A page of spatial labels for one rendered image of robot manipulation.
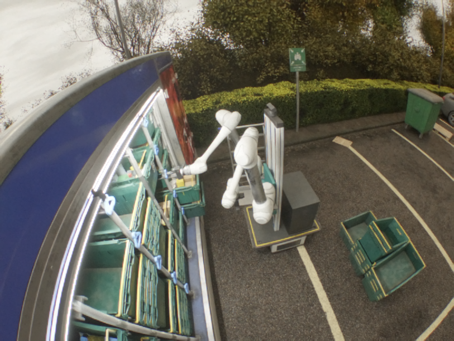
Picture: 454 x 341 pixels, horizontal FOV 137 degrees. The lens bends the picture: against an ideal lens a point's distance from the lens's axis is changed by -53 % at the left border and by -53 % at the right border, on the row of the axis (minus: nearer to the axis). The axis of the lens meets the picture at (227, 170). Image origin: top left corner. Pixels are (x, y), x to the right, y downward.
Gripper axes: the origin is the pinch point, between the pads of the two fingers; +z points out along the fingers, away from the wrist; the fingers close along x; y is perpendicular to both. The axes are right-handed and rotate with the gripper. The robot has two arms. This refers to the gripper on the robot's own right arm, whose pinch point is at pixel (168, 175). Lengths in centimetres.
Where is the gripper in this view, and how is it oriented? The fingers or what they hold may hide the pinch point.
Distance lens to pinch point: 185.9
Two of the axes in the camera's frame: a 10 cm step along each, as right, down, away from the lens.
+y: 1.8, 6.4, -7.5
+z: -9.7, 2.3, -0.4
